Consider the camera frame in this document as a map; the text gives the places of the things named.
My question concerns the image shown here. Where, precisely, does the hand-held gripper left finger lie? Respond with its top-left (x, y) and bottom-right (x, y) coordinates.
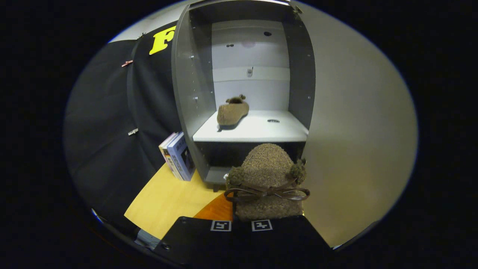
top-left (153, 192), bottom-right (242, 269)

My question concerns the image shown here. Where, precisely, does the blue book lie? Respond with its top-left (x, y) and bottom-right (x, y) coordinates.
top-left (167, 133), bottom-right (196, 182)

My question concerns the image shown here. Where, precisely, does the beige shoe cabinet door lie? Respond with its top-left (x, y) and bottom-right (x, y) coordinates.
top-left (291, 0), bottom-right (419, 248)

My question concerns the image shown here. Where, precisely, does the black backdrop cloth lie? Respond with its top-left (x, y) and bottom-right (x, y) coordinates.
top-left (63, 25), bottom-right (183, 239)

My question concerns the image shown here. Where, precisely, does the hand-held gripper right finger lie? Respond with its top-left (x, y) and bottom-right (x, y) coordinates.
top-left (242, 215), bottom-right (333, 269)

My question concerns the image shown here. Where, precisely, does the brown fuzzy shoe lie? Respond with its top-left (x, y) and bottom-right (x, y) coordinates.
top-left (224, 143), bottom-right (311, 222)
top-left (217, 94), bottom-right (250, 126)

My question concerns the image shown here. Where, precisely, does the grey shoe cabinet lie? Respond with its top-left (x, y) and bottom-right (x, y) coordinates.
top-left (171, 0), bottom-right (316, 192)

